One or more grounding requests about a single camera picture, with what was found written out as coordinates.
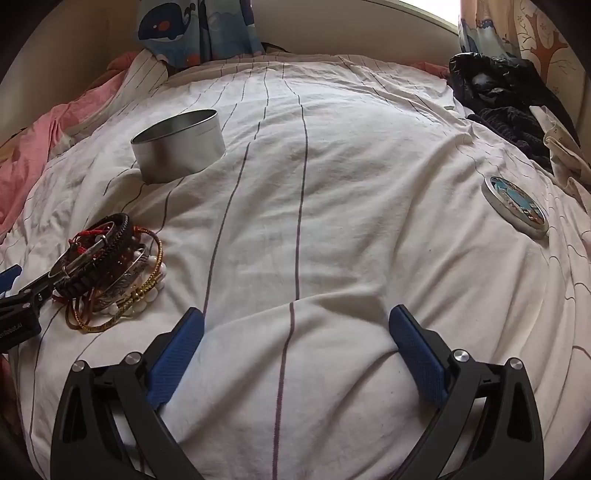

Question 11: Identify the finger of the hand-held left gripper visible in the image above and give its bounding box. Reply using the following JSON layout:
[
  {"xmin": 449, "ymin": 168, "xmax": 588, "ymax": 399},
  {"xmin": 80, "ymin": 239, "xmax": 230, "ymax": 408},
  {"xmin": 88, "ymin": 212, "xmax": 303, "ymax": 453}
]
[
  {"xmin": 0, "ymin": 264, "xmax": 23, "ymax": 296},
  {"xmin": 9, "ymin": 268, "xmax": 77, "ymax": 311}
]

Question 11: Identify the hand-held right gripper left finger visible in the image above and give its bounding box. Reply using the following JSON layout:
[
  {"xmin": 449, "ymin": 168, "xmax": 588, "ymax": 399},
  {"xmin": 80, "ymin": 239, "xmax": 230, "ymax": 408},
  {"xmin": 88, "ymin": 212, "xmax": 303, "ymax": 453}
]
[{"xmin": 50, "ymin": 307, "xmax": 206, "ymax": 480}]

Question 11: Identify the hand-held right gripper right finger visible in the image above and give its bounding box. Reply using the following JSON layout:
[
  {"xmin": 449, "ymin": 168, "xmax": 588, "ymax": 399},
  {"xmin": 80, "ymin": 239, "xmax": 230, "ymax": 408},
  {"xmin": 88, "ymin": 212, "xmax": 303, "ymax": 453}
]
[{"xmin": 389, "ymin": 305, "xmax": 546, "ymax": 480}]

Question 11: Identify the red string bracelet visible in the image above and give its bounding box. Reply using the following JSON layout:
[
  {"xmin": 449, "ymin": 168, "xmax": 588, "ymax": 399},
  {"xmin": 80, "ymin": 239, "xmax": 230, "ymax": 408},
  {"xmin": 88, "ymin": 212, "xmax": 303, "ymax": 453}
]
[{"xmin": 68, "ymin": 222, "xmax": 117, "ymax": 259}]

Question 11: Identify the white bead bracelet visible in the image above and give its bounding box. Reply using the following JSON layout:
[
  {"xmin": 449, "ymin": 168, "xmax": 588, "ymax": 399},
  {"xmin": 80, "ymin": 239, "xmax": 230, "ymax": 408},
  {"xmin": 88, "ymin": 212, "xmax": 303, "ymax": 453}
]
[{"xmin": 99, "ymin": 248, "xmax": 168, "ymax": 320}]

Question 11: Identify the silver bangle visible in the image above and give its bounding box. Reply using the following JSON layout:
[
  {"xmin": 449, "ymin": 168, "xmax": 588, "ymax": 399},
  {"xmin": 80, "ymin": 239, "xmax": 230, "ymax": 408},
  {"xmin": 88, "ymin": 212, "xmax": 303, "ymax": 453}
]
[{"xmin": 91, "ymin": 251, "xmax": 153, "ymax": 311}]

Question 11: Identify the black braided bracelet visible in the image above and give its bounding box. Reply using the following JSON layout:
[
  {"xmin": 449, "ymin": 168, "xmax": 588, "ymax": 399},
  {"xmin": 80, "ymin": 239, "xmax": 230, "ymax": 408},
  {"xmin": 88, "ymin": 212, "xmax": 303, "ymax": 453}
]
[{"xmin": 51, "ymin": 213, "xmax": 134, "ymax": 298}]

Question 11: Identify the amber bead bracelet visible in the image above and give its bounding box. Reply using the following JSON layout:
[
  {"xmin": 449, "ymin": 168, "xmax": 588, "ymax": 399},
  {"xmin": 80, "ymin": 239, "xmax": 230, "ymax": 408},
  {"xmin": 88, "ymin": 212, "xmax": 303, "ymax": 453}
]
[{"xmin": 115, "ymin": 226, "xmax": 149, "ymax": 273}]

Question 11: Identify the pile of bracelets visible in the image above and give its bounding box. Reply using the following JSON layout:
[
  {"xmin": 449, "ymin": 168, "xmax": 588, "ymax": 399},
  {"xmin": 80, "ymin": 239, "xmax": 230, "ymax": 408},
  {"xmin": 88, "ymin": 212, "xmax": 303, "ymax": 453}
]
[{"xmin": 65, "ymin": 227, "xmax": 165, "ymax": 334}]

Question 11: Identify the round silver tin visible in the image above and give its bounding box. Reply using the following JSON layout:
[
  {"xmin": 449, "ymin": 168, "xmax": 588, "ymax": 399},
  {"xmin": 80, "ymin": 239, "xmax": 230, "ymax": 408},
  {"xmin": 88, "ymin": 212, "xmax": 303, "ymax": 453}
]
[{"xmin": 130, "ymin": 109, "xmax": 227, "ymax": 184}]

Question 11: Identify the pink blanket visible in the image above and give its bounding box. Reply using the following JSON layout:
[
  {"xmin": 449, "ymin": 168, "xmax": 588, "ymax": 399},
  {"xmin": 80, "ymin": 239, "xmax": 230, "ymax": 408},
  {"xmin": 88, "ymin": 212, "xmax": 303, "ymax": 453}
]
[{"xmin": 0, "ymin": 51, "xmax": 140, "ymax": 234}]

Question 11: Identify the white striped blanket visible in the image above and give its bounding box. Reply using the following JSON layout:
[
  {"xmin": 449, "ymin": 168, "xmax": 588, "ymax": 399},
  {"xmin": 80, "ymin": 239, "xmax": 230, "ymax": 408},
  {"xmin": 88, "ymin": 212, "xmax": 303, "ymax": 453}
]
[{"xmin": 0, "ymin": 52, "xmax": 591, "ymax": 480}]

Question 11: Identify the round printed tin lid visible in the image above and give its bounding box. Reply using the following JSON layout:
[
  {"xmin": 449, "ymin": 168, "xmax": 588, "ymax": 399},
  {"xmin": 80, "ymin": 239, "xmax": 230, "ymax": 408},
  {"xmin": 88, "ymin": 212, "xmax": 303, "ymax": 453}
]
[{"xmin": 481, "ymin": 176, "xmax": 550, "ymax": 240}]

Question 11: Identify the dark knit cloth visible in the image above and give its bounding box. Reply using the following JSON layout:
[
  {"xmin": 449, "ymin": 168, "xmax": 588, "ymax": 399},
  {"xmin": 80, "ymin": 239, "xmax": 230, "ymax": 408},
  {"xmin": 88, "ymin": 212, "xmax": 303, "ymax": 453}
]
[{"xmin": 471, "ymin": 106, "xmax": 556, "ymax": 169}]

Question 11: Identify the beige cloth bag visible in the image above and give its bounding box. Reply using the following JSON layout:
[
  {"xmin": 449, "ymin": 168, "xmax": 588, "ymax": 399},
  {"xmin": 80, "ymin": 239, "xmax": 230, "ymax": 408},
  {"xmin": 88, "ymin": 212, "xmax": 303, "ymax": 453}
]
[{"xmin": 529, "ymin": 105, "xmax": 591, "ymax": 209}]

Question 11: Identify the black plastic bag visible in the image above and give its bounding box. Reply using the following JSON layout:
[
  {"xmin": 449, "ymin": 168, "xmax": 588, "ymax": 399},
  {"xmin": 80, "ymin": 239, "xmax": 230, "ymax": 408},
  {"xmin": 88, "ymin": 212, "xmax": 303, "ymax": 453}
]
[{"xmin": 449, "ymin": 52, "xmax": 570, "ymax": 121}]

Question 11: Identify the whale print blue curtain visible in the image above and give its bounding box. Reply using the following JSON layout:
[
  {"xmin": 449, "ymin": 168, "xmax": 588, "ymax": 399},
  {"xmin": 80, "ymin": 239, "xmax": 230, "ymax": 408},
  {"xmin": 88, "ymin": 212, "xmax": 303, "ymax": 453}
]
[{"xmin": 137, "ymin": 0, "xmax": 266, "ymax": 68}]

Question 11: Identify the blue cartoon print curtain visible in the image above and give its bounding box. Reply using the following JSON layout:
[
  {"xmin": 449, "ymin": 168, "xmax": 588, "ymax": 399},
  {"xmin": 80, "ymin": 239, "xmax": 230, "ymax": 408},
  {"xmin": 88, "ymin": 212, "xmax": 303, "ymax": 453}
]
[{"xmin": 457, "ymin": 16, "xmax": 497, "ymax": 57}]

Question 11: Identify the tree print pink curtain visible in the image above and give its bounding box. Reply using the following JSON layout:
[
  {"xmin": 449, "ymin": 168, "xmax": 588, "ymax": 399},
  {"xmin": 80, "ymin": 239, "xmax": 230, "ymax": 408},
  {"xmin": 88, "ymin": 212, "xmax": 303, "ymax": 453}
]
[{"xmin": 480, "ymin": 0, "xmax": 575, "ymax": 71}]

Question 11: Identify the window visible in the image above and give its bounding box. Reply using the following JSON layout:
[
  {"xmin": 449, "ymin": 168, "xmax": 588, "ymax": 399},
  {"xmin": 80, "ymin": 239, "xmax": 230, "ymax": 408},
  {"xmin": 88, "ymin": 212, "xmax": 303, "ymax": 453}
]
[{"xmin": 397, "ymin": 0, "xmax": 462, "ymax": 28}]

